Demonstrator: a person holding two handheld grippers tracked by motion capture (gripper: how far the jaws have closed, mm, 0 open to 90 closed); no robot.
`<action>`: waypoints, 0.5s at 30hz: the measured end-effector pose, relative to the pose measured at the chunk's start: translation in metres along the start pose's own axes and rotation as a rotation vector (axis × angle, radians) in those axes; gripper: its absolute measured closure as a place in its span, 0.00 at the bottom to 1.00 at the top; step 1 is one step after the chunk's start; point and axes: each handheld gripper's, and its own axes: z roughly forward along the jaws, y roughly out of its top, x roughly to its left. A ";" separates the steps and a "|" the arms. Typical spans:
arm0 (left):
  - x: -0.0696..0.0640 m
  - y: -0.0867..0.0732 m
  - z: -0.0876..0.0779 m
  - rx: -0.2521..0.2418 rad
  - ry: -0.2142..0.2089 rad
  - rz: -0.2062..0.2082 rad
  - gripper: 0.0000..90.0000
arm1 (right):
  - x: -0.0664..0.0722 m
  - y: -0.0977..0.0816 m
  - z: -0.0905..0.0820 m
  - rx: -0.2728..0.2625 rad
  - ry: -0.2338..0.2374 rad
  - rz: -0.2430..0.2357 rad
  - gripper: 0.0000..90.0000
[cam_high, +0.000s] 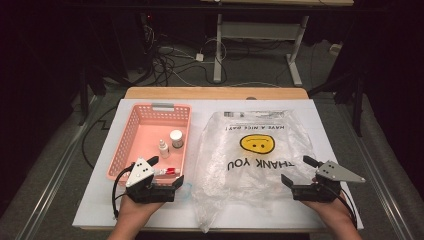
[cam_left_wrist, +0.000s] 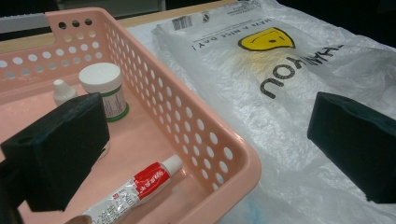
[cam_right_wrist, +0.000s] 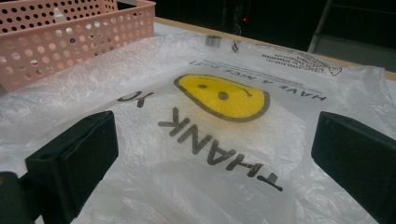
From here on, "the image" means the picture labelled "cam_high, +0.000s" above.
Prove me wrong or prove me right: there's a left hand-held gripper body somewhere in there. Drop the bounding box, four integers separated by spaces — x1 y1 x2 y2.
125 157 177 204

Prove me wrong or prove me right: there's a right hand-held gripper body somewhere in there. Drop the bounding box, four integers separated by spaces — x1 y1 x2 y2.
291 159 367 203

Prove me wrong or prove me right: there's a white and red tube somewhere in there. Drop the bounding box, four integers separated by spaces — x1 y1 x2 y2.
153 167 181 177

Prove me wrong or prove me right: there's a small white dropper bottle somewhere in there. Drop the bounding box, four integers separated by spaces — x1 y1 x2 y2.
157 139 171 160

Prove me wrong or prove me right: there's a pink perforated plastic basket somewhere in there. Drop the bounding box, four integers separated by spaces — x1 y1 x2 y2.
106 103 193 187

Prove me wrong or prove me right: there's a white round jar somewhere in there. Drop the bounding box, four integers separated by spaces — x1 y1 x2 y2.
169 129 184 149

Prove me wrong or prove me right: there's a clear plastic bag yellow smiley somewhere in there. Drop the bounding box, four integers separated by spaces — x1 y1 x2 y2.
192 109 318 234

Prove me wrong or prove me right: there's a person's left hand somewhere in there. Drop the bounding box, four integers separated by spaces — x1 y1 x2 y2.
114 194 164 231

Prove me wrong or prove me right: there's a person's right hand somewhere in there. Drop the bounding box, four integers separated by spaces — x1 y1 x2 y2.
301 194 355 231

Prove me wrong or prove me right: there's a black stand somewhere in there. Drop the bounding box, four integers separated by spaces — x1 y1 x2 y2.
78 63 108 127
308 71 364 138

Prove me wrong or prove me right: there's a white board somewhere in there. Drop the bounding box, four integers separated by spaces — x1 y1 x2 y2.
72 98 364 232

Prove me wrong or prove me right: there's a small white box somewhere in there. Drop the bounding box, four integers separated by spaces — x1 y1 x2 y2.
329 42 344 56

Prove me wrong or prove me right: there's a dark equipment with red light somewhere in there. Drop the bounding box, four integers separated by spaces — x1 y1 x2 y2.
139 11 158 73

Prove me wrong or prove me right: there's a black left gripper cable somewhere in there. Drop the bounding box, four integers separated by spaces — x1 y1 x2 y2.
111 164 138 219

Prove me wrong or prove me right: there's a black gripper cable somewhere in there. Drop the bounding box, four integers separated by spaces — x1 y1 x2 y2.
111 164 138 219
333 186 358 231

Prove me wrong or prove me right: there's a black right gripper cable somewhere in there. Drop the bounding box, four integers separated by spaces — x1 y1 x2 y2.
333 186 358 231

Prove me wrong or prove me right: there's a metal floor rail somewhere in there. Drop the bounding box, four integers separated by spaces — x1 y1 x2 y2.
14 96 101 240
333 101 416 240

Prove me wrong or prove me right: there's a thin black floor cable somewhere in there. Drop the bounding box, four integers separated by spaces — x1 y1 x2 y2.
81 105 118 169

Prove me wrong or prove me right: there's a tangle of floor cables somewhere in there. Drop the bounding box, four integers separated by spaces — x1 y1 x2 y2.
143 24 231 88

